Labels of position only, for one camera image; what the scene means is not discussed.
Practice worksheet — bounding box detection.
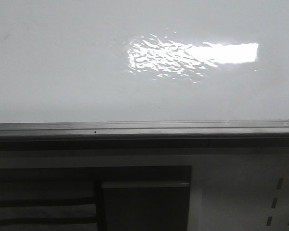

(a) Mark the white whiteboard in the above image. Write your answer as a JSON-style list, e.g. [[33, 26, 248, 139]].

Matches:
[[0, 0, 289, 150]]

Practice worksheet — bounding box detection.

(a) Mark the dark cabinet box under desk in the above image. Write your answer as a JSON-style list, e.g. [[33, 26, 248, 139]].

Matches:
[[0, 166, 192, 231]]

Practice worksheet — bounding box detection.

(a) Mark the grey perforated metal desk frame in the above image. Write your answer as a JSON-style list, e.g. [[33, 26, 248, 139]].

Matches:
[[0, 148, 289, 231]]

